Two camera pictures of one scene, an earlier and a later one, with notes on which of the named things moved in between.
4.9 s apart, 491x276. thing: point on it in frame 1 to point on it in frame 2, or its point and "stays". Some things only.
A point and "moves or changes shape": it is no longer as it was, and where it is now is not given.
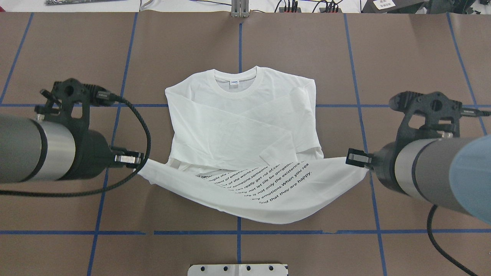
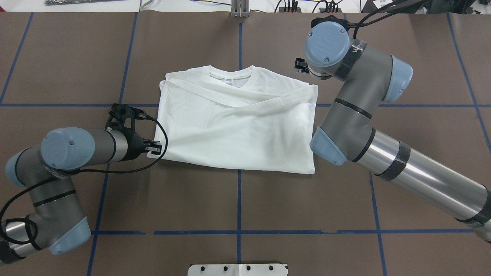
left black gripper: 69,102 to 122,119
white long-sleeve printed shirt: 246,141 moves or changes shape
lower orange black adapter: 330,10 stays
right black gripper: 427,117 to 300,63
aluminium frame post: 240,8 stays
